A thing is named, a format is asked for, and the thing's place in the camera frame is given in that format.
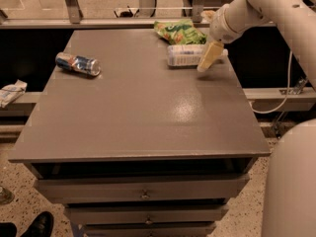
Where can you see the top drawer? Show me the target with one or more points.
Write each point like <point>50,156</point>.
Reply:
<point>142,188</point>

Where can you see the middle drawer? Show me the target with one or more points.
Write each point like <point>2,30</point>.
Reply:
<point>146,214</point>

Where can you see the blue silver soda can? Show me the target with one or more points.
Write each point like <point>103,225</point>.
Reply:
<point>77,63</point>

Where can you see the green rice chip bag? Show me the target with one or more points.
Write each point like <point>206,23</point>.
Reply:
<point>181,32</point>

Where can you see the blue label plastic bottle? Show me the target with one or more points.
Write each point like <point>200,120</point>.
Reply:
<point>184,55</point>

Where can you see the metal railing frame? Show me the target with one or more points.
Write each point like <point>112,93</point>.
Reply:
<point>84,14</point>

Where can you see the black shoe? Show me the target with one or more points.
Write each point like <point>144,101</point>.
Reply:
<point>41,226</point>

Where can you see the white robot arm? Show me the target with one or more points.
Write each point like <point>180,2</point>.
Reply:
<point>263,33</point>

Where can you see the drawer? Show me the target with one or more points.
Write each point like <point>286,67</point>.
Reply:
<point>142,188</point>
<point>146,214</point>
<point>180,229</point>

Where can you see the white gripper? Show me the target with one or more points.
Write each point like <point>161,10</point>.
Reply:
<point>219,30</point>

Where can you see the white blue snack packet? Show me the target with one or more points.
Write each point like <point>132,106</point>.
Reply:
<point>12,92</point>

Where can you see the bottom drawer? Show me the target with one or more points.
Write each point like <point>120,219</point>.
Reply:
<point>180,229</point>

